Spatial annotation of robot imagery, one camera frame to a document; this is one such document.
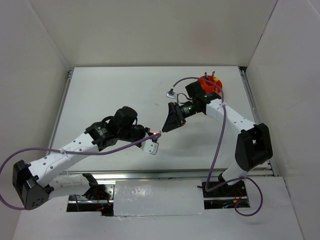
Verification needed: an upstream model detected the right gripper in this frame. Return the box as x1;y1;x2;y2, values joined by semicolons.
162;100;201;132

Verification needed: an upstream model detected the pink white mini stapler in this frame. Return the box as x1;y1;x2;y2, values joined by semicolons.
147;128;162;136

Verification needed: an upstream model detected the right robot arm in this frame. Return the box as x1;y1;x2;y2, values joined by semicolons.
162;81;273;196

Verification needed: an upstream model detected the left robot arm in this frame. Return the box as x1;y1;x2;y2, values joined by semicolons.
12;106;153;211

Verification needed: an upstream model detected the orange round organizer container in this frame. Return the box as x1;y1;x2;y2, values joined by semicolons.
197;75;223;94

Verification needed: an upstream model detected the white foam cover panel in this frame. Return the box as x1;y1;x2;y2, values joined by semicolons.
113;179;205;217

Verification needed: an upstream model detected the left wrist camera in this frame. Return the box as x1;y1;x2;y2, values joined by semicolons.
140;139;159;155

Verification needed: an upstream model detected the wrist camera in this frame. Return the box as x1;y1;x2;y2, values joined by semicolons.
166;88;177;99
140;139;159;155

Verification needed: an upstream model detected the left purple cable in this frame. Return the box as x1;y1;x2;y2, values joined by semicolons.
0;133;162;210

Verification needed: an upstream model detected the purple cable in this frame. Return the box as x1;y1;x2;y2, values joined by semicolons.
0;133;162;210
171;76;264;217

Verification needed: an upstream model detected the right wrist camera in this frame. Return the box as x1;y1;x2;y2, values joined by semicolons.
166;88;177;99

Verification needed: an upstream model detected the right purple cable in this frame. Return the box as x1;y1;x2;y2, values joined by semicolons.
171;76;264;217

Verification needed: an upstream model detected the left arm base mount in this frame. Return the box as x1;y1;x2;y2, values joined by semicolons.
66;173;115;217

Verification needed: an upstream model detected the aluminium table frame rail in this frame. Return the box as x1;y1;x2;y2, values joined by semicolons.
37;66;279;182

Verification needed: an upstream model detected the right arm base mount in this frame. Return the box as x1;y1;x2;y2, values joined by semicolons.
197;180;250;210

